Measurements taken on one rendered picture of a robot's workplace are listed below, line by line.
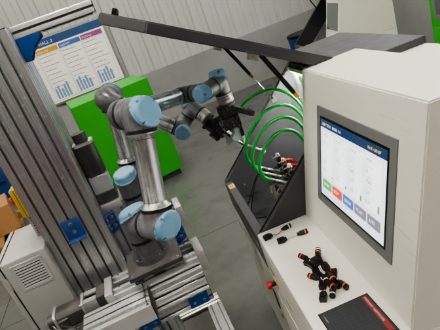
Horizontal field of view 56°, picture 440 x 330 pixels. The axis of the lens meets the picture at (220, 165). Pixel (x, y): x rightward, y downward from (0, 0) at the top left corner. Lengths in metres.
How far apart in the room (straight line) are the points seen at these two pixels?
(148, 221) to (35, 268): 0.55
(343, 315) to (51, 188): 1.18
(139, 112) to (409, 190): 0.87
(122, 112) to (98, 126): 3.56
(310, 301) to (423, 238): 0.43
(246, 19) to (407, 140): 7.82
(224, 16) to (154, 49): 1.52
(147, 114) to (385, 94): 0.78
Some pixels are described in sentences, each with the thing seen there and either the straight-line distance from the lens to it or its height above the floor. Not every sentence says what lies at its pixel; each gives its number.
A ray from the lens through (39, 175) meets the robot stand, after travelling 1.76.
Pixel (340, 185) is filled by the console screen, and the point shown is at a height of 1.22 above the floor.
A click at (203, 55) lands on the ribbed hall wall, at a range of 8.47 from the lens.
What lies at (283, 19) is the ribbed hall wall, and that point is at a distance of 9.04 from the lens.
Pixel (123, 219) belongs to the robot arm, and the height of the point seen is 1.25.
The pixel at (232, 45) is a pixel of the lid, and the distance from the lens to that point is 1.47.
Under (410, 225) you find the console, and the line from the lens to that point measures 1.10.
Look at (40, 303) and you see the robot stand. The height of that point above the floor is 1.01.
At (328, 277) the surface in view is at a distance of 1.36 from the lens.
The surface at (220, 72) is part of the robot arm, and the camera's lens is 1.83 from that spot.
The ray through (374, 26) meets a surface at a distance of 4.85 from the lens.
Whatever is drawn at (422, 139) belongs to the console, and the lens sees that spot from 1.00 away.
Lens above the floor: 1.89
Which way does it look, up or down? 21 degrees down
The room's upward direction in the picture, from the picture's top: 20 degrees counter-clockwise
